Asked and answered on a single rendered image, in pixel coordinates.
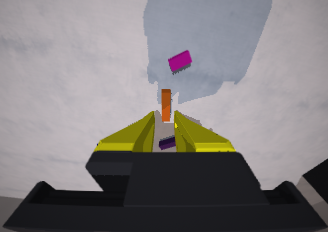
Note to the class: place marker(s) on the orange rod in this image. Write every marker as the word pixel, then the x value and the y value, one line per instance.
pixel 166 95

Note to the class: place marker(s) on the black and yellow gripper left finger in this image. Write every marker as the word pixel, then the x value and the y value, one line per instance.
pixel 132 137

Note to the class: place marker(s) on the purple rod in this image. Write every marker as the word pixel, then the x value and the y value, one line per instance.
pixel 167 143

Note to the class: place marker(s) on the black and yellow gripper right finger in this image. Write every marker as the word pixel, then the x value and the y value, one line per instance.
pixel 197 138

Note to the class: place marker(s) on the magenta block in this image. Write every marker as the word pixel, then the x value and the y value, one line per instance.
pixel 180 60

